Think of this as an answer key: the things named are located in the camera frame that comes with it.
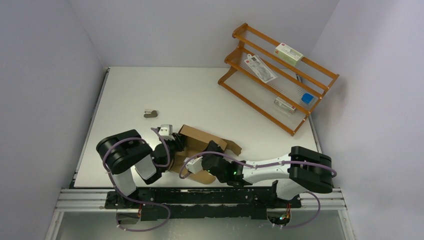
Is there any white green small box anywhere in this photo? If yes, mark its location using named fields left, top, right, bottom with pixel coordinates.
left=273, top=42, right=304, bottom=67

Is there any blue small block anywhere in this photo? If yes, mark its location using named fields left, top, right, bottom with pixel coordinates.
left=301, top=93, right=315, bottom=105

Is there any brown cardboard box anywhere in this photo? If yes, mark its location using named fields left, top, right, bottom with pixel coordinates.
left=170, top=124, right=247, bottom=187

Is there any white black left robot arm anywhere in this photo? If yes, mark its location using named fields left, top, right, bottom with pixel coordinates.
left=96, top=126, right=186, bottom=208

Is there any aluminium frame profile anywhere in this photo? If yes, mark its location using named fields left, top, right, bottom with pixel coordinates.
left=54, top=188, right=348, bottom=213

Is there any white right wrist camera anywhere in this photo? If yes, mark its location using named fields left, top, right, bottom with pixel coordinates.
left=185, top=156, right=203, bottom=174

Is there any clear plastic blister package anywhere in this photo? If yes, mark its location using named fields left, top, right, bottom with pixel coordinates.
left=244, top=54, right=278, bottom=84

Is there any orange wooden rack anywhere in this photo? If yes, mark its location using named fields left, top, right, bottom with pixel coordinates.
left=218, top=23, right=339, bottom=136

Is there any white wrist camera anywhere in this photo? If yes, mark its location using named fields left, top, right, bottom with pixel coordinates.
left=185, top=156, right=203, bottom=174
left=158, top=124, right=175, bottom=141

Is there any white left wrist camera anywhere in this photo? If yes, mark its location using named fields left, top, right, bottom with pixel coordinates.
left=158, top=124, right=175, bottom=141

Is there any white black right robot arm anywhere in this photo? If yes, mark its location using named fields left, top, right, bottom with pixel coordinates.
left=200, top=141, right=336, bottom=207

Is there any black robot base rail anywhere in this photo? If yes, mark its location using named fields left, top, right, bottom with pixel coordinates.
left=104, top=186, right=302, bottom=221

